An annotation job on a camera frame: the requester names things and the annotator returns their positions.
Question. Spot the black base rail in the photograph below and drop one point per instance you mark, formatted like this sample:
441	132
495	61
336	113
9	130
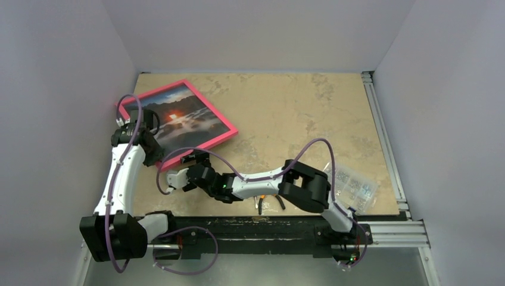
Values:
277	235

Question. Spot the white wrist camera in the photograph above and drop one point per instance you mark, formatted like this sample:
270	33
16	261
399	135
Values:
125	128
176	180

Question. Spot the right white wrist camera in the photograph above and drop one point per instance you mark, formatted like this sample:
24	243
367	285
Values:
176	180

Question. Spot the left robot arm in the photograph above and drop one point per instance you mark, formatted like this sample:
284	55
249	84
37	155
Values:
112	228

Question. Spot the pink picture frame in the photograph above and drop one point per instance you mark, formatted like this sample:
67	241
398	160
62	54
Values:
133	103

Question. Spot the landscape photo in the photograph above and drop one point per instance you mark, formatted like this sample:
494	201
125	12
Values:
187	119

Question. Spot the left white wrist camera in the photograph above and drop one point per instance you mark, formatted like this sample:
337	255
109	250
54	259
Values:
125	128

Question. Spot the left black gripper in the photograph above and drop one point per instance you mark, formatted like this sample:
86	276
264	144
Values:
156	155

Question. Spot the orange black pliers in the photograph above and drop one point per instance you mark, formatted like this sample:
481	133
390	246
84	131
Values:
280	202

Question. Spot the clear screw organizer box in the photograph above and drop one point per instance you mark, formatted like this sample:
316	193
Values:
354	190

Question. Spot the aluminium frame rail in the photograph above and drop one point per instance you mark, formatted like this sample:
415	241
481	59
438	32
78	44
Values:
404	233

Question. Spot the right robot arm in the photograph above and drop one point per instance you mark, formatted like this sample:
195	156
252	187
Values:
307	188

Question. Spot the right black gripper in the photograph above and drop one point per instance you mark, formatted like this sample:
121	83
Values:
195	161

